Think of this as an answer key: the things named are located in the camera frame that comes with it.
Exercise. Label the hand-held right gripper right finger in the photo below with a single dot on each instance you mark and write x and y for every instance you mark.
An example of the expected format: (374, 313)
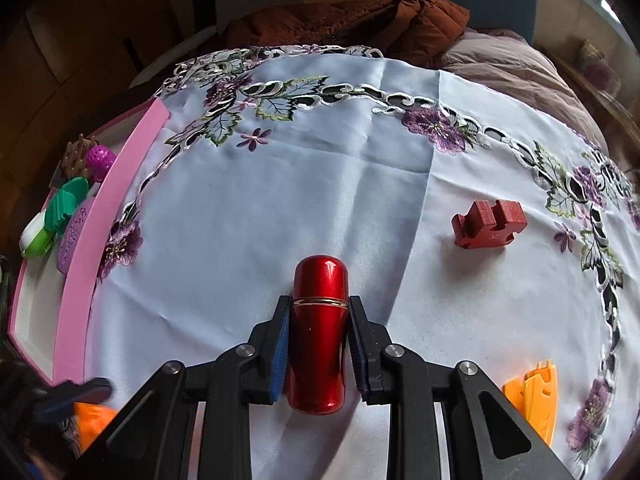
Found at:
(358, 355)

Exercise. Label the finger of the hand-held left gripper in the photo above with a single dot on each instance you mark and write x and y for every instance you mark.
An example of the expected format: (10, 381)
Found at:
(75, 394)

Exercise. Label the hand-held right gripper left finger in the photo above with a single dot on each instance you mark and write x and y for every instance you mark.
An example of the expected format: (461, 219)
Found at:
(280, 355)

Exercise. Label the red metallic capsule container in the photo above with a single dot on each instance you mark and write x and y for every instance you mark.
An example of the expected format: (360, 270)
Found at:
(320, 335)

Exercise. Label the green plastic mold toy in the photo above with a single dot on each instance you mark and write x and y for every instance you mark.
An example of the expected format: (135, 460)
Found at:
(66, 202)

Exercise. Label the pink and white box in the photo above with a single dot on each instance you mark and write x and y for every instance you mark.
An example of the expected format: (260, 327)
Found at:
(110, 200)

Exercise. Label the magenta perforated plastic toy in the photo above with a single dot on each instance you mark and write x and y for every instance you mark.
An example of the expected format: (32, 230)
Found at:
(100, 161)

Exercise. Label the brown toy with yellow pegs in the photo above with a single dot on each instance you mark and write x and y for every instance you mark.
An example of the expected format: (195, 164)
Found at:
(75, 156)

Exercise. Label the purple patterned plastic mold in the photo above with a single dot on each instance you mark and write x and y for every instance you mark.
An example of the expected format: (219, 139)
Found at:
(75, 237)

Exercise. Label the white and green capsule toy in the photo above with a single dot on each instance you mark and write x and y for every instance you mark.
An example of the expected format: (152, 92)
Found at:
(36, 237)

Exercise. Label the white embroidered floral tablecloth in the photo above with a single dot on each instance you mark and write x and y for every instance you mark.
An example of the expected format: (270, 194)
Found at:
(320, 185)

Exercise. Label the orange slotted plastic piece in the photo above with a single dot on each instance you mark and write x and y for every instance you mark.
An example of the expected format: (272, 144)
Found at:
(535, 400)

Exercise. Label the red wooden puzzle block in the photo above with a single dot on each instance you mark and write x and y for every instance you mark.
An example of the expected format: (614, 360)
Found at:
(492, 225)

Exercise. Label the mauve padded duvet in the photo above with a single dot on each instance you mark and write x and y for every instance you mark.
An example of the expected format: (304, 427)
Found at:
(525, 80)

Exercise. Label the rust brown padded jacket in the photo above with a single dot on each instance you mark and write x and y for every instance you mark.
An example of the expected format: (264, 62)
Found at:
(370, 25)

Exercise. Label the wooden side furniture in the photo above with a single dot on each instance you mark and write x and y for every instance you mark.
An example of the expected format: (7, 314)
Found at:
(607, 90)

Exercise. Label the brown wooden wardrobe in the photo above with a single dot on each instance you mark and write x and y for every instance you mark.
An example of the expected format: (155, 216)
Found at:
(90, 25)

